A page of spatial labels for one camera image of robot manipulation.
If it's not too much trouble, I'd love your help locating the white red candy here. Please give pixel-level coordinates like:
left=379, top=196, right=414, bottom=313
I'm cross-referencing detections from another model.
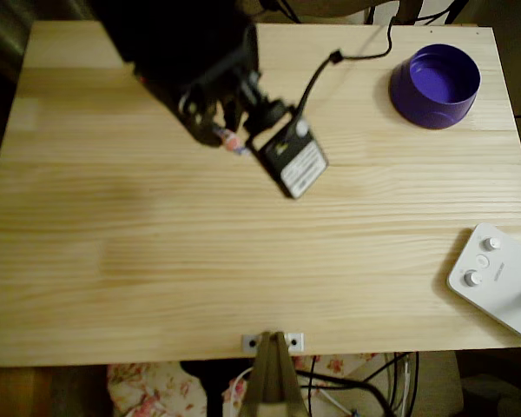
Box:
left=214, top=125, right=251, bottom=157

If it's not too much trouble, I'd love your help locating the purple plastic bowl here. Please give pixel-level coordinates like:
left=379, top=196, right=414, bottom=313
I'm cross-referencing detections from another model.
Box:
left=388, top=43, right=483, bottom=131

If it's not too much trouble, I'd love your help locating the dark aluminium profile mast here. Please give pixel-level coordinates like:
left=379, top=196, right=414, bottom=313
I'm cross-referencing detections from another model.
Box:
left=241, top=330, right=309, bottom=417

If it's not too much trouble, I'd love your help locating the floral pink white cloth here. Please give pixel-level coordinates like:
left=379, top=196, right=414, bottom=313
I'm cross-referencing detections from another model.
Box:
left=107, top=352, right=381, bottom=417

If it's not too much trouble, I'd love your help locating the white lamp base with knobs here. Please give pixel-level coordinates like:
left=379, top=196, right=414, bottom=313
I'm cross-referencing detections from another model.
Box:
left=445, top=222, right=521, bottom=347

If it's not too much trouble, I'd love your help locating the brown wooden furniture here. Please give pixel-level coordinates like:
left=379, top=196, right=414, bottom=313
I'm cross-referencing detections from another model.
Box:
left=0, top=367, right=43, bottom=417

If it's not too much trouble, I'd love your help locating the black camera cable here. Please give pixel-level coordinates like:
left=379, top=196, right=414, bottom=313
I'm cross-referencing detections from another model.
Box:
left=293, top=0, right=464, bottom=116

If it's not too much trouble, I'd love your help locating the black camera box white label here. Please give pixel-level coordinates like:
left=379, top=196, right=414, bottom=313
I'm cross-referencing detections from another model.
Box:
left=243, top=99, right=331, bottom=201

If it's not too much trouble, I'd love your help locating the aluminium corner bracket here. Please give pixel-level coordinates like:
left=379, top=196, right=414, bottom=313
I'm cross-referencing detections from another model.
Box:
left=241, top=332, right=306, bottom=352

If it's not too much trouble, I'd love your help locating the white cable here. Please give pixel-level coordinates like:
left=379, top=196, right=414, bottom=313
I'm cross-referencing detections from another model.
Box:
left=222, top=366, right=255, bottom=407
left=319, top=388, right=353, bottom=417

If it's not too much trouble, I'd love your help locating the thick black cable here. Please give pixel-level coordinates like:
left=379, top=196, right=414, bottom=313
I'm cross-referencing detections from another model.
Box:
left=295, top=367, right=396, bottom=417

